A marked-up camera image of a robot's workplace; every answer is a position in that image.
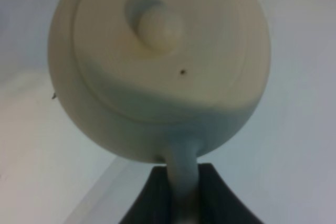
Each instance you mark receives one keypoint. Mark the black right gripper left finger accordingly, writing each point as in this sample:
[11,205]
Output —
[156,202]

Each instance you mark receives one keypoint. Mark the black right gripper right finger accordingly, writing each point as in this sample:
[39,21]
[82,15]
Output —
[216,203]

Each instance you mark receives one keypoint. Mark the beige ceramic teapot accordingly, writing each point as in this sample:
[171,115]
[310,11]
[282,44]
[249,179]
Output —
[160,81]

